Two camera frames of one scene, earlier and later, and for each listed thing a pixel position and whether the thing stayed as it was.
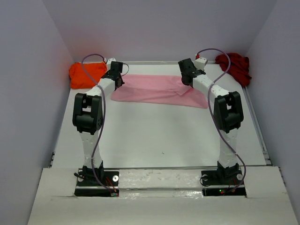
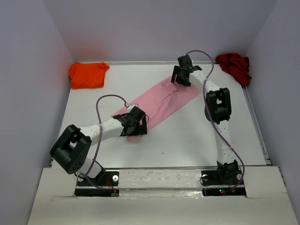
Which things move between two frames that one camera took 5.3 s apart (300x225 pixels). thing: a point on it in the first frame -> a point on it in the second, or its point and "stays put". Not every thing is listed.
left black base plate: [87, 185] stays put
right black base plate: [213, 184] stays put
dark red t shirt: [239, 68] stays put
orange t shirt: [79, 79] stays put
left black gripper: [116, 68] -> [142, 125]
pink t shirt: [167, 91] -> [172, 97]
